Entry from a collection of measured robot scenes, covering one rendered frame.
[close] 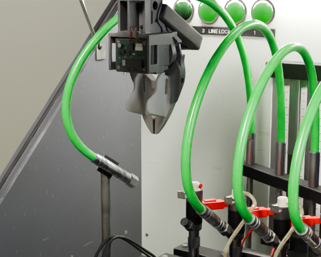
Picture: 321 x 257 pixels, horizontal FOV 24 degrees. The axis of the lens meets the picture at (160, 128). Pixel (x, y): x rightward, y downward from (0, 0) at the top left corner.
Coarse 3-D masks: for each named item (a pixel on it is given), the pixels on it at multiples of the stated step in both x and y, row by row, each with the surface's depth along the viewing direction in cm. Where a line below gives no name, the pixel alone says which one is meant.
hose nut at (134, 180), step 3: (132, 174) 126; (132, 177) 125; (135, 177) 126; (132, 180) 125; (135, 180) 126; (138, 180) 126; (126, 183) 126; (129, 183) 125; (132, 183) 125; (135, 183) 126; (129, 186) 126; (132, 186) 126; (135, 186) 126
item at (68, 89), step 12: (204, 0) 127; (216, 12) 130; (108, 24) 119; (228, 24) 131; (96, 36) 118; (240, 36) 133; (84, 48) 117; (240, 48) 133; (84, 60) 117; (72, 72) 117; (72, 84) 117; (252, 84) 136; (72, 132) 118; (252, 132) 138; (84, 144) 120
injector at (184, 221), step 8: (200, 192) 123; (200, 200) 123; (192, 208) 123; (192, 216) 123; (184, 224) 121; (192, 224) 123; (200, 224) 124; (192, 232) 124; (192, 240) 124; (192, 248) 125; (192, 256) 125
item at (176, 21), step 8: (168, 8) 105; (160, 16) 105; (168, 16) 106; (176, 16) 107; (168, 24) 106; (176, 24) 107; (184, 24) 109; (184, 32) 109; (192, 32) 111; (184, 40) 111; (192, 40) 111; (200, 40) 113; (184, 48) 113; (192, 48) 113
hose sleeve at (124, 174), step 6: (96, 156) 121; (102, 156) 122; (96, 162) 121; (102, 162) 122; (108, 162) 122; (102, 168) 123; (108, 168) 123; (114, 168) 123; (120, 168) 124; (114, 174) 124; (120, 174) 124; (126, 174) 125; (120, 180) 125; (126, 180) 125
